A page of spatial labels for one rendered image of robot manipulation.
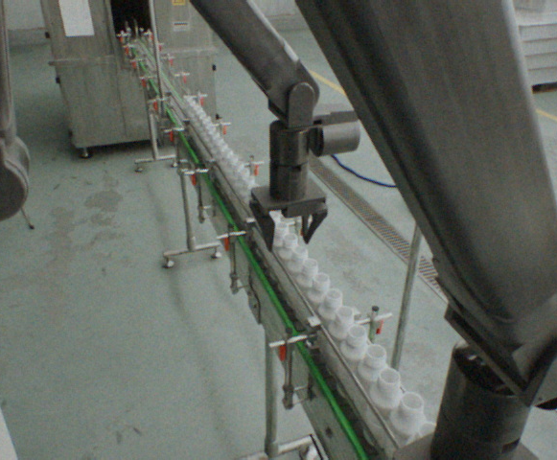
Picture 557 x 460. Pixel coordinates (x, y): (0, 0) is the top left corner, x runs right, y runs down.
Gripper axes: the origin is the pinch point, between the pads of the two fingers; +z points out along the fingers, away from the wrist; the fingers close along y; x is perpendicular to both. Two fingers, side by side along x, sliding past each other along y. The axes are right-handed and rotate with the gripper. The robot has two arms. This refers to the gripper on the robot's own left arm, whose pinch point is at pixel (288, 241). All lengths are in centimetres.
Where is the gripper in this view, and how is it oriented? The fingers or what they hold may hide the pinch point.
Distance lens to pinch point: 79.1
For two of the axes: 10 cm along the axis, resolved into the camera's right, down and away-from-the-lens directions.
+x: 3.4, 5.1, -7.9
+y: -9.4, 1.9, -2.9
